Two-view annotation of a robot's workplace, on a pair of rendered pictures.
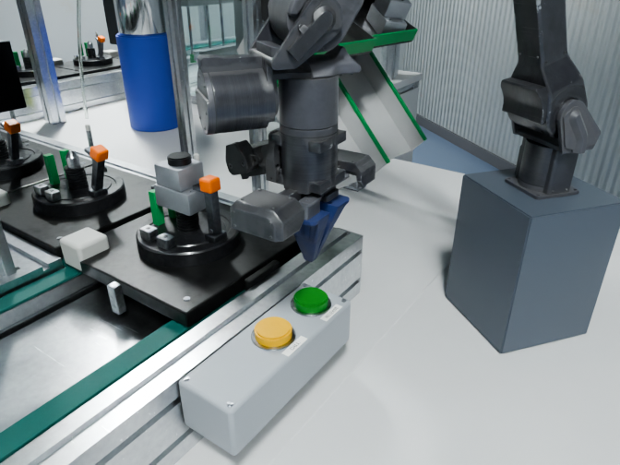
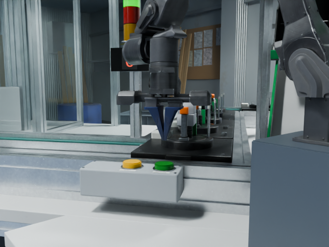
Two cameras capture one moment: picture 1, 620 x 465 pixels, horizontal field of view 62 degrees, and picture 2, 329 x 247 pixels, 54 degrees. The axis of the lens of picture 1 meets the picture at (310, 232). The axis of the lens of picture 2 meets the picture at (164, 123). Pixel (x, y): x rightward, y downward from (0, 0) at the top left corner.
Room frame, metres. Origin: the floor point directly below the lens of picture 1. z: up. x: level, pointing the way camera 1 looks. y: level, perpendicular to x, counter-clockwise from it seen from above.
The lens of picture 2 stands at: (0.24, -0.61, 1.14)
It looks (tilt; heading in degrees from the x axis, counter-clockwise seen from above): 7 degrees down; 68
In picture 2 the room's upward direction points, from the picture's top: straight up
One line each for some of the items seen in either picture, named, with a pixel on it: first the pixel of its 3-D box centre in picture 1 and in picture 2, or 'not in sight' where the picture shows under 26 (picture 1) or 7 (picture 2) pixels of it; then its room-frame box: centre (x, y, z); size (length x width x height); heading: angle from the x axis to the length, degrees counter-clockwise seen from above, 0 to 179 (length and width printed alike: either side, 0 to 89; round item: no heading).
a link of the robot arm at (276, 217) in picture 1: (309, 161); (164, 84); (0.49, 0.00, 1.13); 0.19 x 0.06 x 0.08; 146
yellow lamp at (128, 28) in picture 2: not in sight; (131, 33); (0.54, 0.37, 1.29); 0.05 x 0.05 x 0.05
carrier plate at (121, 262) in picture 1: (191, 246); (186, 148); (0.63, 0.17, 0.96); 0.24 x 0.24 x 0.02; 55
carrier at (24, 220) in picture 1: (75, 173); (198, 118); (0.77, 0.38, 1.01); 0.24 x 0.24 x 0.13; 55
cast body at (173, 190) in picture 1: (176, 179); (187, 111); (0.63, 0.18, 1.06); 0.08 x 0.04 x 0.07; 55
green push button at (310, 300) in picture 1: (310, 303); (164, 167); (0.49, 0.00, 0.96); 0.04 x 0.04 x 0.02
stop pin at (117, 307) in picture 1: (116, 298); not in sight; (0.52, 0.24, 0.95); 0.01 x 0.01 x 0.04; 55
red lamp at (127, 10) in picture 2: not in sight; (131, 16); (0.54, 0.37, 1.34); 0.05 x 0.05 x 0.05
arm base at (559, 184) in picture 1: (544, 163); (327, 118); (0.61, -0.29, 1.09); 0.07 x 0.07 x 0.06; 18
